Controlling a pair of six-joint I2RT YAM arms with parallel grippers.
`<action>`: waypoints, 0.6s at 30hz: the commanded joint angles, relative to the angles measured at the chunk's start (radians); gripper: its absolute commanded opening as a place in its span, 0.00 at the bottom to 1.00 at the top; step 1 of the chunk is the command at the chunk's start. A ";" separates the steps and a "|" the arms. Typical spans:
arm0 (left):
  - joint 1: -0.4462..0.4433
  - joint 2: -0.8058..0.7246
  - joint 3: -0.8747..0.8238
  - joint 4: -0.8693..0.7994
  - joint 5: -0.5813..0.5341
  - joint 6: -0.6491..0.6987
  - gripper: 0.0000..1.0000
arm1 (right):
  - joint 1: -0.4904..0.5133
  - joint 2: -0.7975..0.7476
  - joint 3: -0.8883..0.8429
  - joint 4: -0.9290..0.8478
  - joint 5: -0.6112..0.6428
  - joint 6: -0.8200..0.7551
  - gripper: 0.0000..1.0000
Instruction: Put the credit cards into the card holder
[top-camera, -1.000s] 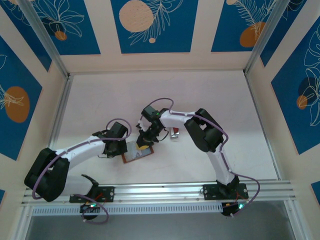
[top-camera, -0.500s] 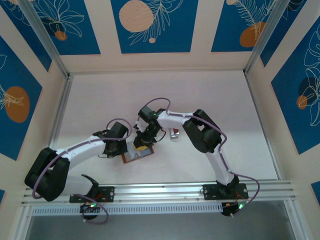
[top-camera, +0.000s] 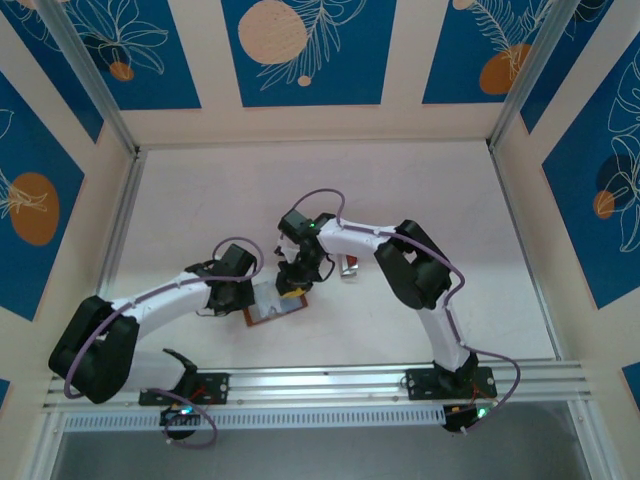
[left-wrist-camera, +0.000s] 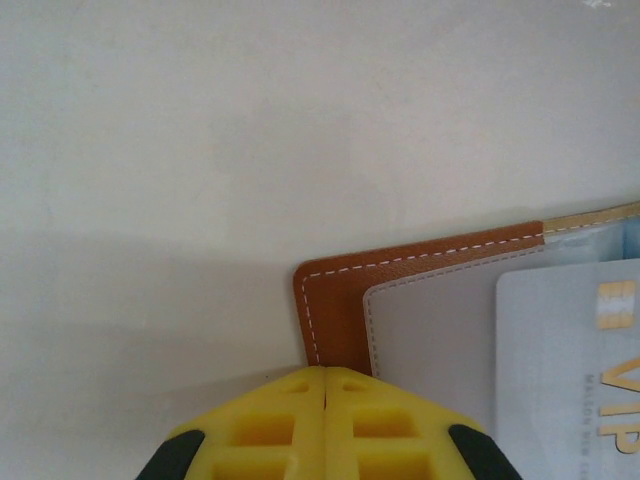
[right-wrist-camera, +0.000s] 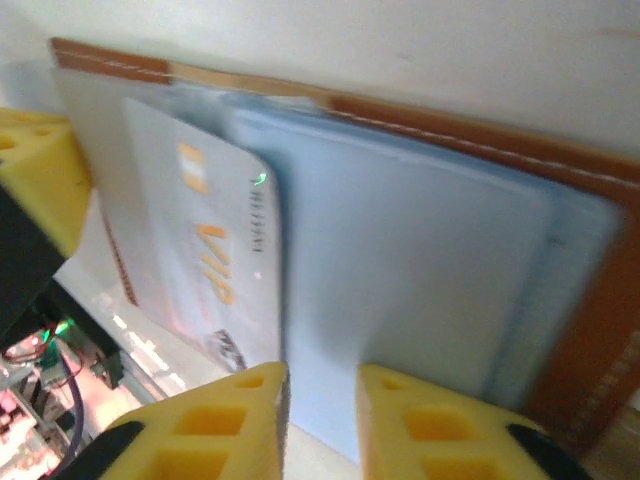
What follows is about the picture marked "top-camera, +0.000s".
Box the blue and white credit card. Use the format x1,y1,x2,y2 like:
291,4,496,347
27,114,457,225
254,283,289,320

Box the brown leather card holder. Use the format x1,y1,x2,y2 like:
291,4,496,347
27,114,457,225
243,282,310,330

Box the purple cable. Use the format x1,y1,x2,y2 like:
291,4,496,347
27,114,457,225
64,236,266,449
291,188,522,436

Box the grey metal panel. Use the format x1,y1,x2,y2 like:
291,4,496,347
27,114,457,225
49,402,591,480

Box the white slotted cable duct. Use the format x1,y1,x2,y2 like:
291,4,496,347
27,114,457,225
62,405,447,432

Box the aluminium frame post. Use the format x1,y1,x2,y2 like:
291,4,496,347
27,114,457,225
487,0,576,151
37,0,142,157

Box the controller board with LED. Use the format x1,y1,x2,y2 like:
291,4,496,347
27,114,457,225
442,402,502,434
159,404,202,427

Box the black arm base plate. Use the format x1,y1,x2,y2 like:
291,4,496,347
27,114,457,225
405,367,499,401
138,372,231,406

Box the aluminium mounting rail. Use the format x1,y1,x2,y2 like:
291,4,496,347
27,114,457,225
42,360,599,412

